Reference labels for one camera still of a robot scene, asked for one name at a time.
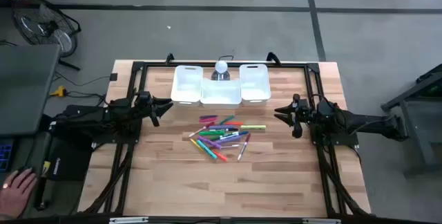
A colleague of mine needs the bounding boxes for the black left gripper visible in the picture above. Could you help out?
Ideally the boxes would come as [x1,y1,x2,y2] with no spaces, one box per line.
[137,96,174,129]

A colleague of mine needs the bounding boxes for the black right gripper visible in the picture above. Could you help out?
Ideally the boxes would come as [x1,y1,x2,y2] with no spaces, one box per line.
[274,94,314,139]

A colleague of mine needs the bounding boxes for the magenta capped thin marker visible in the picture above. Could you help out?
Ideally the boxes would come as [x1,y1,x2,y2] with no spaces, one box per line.
[188,122,215,138]

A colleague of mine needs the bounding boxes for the blue thin marker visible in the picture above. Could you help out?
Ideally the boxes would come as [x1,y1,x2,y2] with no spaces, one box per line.
[224,131,250,142]

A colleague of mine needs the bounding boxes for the yellow stubby highlighter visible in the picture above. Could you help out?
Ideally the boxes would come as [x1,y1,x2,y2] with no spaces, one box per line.
[189,138,204,152]

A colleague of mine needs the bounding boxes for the green thin marker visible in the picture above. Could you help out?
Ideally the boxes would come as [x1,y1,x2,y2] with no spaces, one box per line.
[209,131,240,142]

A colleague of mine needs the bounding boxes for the teal highlighter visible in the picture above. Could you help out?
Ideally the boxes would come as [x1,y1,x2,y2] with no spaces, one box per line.
[195,139,219,160]

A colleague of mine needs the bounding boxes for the orange stubby highlighter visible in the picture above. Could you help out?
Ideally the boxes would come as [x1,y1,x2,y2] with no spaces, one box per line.
[211,150,229,162]

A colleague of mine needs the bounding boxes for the white plastic bin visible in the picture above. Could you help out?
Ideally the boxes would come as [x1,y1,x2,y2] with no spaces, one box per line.
[200,78,242,110]
[170,65,204,107]
[239,64,272,106]

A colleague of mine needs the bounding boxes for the chrome lamp base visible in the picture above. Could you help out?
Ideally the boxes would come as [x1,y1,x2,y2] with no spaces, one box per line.
[211,70,231,82]

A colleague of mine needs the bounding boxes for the white light bulb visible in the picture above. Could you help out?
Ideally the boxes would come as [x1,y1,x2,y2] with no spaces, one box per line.
[214,60,229,74]

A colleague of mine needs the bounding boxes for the yellow plug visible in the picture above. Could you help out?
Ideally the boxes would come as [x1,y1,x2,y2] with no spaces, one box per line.
[50,85,68,97]

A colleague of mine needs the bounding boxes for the black printed bag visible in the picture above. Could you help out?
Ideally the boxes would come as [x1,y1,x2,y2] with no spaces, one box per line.
[46,137,94,183]

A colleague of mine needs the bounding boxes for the grey metal cart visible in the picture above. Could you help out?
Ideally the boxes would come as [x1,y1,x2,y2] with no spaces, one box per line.
[379,63,442,176]

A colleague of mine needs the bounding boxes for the grey side table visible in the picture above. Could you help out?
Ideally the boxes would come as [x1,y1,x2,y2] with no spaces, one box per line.
[0,130,52,221]

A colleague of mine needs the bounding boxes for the black floor fan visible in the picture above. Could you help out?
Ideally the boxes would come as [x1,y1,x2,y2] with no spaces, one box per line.
[11,0,82,72]

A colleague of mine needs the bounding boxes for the grey desk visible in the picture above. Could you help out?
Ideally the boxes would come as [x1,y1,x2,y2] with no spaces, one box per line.
[0,44,61,137]

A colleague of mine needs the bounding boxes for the backlit keyboard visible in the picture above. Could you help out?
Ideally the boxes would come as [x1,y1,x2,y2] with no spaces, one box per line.
[0,138,17,173]

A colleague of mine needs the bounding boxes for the person's hand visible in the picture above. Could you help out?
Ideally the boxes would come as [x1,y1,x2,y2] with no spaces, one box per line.
[0,168,38,220]

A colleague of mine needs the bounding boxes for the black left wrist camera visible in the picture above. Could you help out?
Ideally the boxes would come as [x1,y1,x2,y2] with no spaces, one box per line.
[137,91,153,104]

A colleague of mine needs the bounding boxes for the black aluminium table frame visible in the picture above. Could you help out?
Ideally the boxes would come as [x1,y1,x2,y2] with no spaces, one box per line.
[77,59,372,218]

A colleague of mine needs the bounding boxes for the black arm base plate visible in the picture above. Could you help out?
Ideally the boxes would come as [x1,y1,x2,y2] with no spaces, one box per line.
[91,116,142,145]
[309,118,360,147]

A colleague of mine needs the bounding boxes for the black floor cable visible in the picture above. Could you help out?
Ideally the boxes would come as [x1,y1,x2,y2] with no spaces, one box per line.
[65,91,108,106]
[54,71,112,88]

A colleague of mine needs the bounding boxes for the silver bracket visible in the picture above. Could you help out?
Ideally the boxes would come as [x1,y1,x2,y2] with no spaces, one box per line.
[108,216,150,224]
[302,218,342,224]

